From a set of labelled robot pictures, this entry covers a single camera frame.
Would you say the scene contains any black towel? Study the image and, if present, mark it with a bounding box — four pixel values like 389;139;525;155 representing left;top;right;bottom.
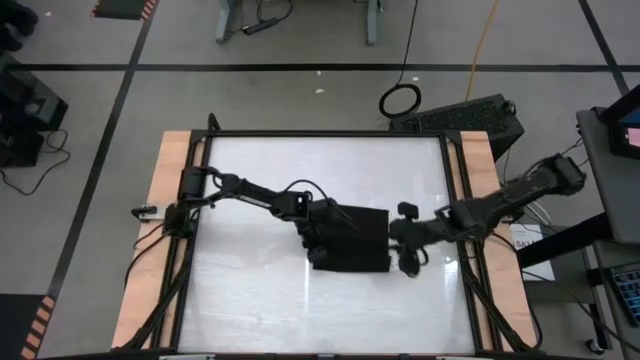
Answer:
309;203;392;274

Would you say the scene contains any black equipment stack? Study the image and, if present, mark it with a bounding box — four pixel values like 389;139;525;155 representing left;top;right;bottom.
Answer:
0;47;70;169

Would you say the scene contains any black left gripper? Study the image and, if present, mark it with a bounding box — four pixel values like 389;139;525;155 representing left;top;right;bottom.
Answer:
294;198;351;254

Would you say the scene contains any black power strip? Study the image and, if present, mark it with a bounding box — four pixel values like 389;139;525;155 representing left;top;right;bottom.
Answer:
241;17;280;37

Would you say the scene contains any blue-lit keyboard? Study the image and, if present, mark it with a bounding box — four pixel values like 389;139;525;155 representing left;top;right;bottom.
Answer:
606;263;640;329

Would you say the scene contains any black metal table frame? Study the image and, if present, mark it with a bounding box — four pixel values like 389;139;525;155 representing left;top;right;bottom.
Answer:
112;128;546;360

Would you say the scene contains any person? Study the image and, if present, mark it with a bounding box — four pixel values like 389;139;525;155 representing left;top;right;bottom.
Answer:
0;0;40;52

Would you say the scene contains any black monitor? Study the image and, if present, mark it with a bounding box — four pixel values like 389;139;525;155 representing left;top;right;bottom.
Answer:
598;83;640;161

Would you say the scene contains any yellow cable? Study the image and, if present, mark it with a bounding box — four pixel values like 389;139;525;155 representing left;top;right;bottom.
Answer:
464;0;501;103

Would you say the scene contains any grey-legged wooden desk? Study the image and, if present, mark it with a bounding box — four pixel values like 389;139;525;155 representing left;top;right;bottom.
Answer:
214;0;384;47

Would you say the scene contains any grey cart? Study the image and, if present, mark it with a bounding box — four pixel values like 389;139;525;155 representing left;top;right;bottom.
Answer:
574;106;640;246

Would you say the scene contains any black mat orange-striped edge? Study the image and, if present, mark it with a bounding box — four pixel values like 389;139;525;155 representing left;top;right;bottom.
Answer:
0;293;58;360
89;0;160;22

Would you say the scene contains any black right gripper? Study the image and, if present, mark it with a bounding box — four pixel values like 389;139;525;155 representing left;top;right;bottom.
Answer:
388;217;444;279

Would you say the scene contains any silver mounting bracket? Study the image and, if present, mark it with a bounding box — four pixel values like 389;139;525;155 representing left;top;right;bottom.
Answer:
130;203;167;222

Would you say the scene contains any white paper sheet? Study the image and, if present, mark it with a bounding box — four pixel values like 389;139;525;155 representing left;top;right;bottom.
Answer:
508;223;557;282

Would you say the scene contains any black cart bar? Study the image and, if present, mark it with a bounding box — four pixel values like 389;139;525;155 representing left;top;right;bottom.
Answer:
516;213;615;270

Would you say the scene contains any black cable with coil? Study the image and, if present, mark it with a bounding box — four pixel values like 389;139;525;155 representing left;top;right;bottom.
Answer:
377;0;424;120

